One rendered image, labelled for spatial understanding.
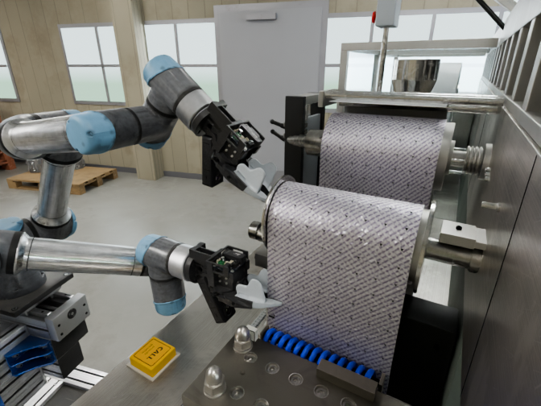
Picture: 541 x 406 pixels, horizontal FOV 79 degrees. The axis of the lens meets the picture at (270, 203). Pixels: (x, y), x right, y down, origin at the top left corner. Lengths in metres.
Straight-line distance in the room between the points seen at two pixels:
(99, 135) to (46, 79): 5.54
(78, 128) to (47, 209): 0.64
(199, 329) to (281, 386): 0.35
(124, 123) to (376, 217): 0.48
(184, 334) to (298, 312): 0.35
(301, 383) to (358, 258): 0.23
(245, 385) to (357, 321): 0.21
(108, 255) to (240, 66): 3.64
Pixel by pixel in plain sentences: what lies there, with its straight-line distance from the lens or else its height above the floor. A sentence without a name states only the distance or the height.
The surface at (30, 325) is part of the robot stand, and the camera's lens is 1.39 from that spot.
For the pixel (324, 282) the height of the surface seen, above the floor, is 1.17.
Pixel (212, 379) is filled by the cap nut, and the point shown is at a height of 1.07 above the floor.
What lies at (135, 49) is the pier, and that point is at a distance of 4.80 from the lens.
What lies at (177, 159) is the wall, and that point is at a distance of 4.99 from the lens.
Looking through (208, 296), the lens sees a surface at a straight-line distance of 0.72.
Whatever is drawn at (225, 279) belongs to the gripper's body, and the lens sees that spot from 0.66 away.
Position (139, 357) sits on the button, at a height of 0.92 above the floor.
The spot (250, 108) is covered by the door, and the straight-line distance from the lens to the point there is 4.31.
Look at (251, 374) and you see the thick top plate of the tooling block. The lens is 0.62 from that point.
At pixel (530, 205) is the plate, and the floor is 1.40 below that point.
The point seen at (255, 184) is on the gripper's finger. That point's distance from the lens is 0.62.
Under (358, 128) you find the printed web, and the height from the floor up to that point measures 1.39.
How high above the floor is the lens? 1.51
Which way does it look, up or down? 22 degrees down
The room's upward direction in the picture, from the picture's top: straight up
